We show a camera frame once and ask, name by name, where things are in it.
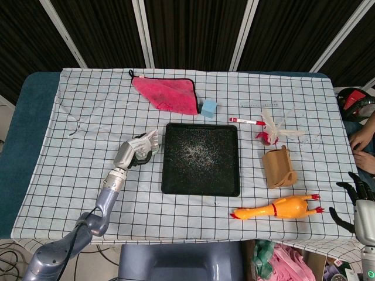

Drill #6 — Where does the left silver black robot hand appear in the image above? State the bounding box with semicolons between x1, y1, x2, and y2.
113;133;153;170

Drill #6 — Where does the black floor cable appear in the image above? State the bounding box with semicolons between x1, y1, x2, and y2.
96;244;121;265
0;239;33;281

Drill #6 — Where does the bystander blue jeans leg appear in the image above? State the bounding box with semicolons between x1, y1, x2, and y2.
342;119;375;184

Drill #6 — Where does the pink cloth with black trim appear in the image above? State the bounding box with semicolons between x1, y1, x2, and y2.
128;69;199;115

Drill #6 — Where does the red and black headset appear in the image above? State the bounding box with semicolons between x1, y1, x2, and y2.
335;87;375;121

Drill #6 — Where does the cardboard box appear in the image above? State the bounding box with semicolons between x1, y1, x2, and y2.
244;239;329;281

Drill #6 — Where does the transparent ruler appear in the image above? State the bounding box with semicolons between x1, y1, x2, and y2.
241;101;278;107

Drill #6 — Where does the bystander bare hand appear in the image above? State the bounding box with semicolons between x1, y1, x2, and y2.
348;122;375;152
353;149;375;173

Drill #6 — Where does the white partition post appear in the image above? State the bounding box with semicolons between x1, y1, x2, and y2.
131;0;155;69
229;0;259;71
39;0;88;69
309;0;375;73

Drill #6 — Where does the small white green packet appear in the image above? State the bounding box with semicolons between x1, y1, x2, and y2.
131;130;161;156

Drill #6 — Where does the white feather shuttlecock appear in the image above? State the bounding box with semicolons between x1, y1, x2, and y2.
254;108;305;146

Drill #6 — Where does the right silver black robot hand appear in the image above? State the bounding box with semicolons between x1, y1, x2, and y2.
328;172;375;244

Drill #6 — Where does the green fabric bundle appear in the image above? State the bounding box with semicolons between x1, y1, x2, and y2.
253;239;277;277

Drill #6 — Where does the yellow rubber chicken toy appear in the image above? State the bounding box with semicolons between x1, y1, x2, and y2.
230;194;325;221

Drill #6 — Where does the light blue foam cube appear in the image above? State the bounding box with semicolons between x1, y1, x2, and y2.
200;99;220;119

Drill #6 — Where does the red and white marker pen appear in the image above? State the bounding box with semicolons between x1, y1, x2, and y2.
229;116;265;126

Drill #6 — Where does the black square tray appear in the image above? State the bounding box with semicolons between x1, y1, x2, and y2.
161;122;241;197

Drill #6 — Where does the black pleated curtain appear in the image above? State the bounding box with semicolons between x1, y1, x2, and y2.
0;0;375;105

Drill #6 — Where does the pink fabric bundle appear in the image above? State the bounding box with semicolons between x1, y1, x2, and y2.
271;244;316;281

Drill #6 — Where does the white black-checked tablecloth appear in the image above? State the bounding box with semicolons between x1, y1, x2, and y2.
11;68;375;264

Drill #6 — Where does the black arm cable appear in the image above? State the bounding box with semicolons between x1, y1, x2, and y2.
63;206;99;281

